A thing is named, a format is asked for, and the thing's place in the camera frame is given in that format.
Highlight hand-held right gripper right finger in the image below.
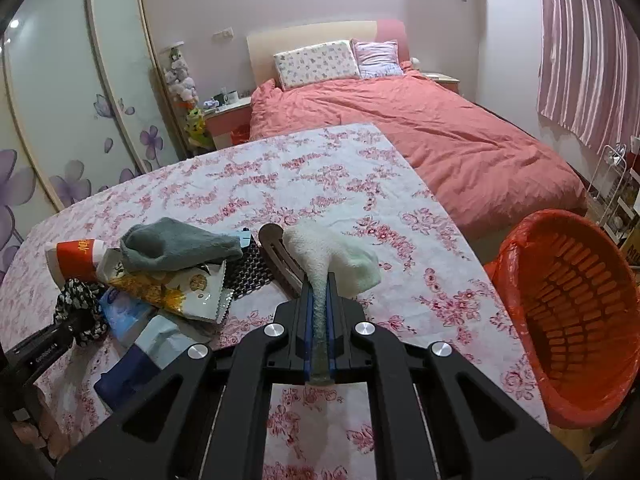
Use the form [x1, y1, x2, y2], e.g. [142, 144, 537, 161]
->
[325, 272, 584, 480]

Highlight wardrobe with purple flowers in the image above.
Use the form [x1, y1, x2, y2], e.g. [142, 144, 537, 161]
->
[0, 0, 182, 272]

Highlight light blue tissue packet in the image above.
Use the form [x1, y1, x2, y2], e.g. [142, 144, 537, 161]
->
[99, 287, 157, 350]

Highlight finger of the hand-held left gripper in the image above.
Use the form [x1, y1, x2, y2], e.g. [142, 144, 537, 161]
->
[47, 312, 96, 348]

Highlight yellow snack wrapper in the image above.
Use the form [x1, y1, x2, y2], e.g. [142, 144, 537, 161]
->
[99, 250, 234, 324]

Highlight floral tablecloth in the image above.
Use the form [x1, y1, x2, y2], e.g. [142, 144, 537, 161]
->
[0, 122, 552, 480]

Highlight white wire rack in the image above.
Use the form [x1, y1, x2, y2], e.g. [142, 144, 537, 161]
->
[585, 142, 640, 252]

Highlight pink striped curtain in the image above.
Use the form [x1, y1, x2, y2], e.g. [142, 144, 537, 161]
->
[535, 0, 640, 157]

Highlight hanging plush toys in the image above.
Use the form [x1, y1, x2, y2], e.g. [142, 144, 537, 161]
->
[162, 45, 209, 154]

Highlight blue and white packet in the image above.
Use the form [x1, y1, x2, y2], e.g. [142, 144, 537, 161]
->
[94, 314, 212, 412]

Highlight beige and pink headboard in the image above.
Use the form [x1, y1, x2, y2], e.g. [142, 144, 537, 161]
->
[246, 19, 414, 88]

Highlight black mesh pad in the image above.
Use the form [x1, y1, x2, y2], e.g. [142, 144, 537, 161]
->
[219, 240, 277, 292]

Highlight pink and white nightstand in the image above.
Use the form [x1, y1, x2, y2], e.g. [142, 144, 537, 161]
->
[202, 97, 253, 151]

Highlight white sock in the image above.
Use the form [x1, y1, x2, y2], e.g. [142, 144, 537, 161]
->
[283, 220, 382, 387]

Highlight pink duvet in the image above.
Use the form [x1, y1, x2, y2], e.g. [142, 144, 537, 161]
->
[248, 67, 589, 242]

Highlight floral pillow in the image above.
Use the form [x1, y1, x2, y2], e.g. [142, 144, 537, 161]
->
[273, 40, 362, 92]

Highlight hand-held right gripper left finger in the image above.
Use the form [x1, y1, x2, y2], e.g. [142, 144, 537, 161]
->
[55, 279, 316, 480]

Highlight pink striped pillow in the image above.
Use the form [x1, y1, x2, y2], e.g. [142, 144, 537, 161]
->
[350, 39, 404, 80]

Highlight grey sock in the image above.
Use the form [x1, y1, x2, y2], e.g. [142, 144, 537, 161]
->
[120, 217, 244, 272]

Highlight brown hair clip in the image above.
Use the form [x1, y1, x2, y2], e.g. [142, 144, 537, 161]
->
[258, 223, 307, 297]

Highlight beige nightstand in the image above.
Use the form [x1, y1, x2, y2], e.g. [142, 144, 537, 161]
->
[422, 71, 461, 94]

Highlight red and white tube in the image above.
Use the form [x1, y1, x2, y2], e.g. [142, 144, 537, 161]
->
[45, 239, 109, 282]

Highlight black and white braided scrunchie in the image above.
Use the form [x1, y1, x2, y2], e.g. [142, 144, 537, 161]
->
[54, 277, 109, 347]

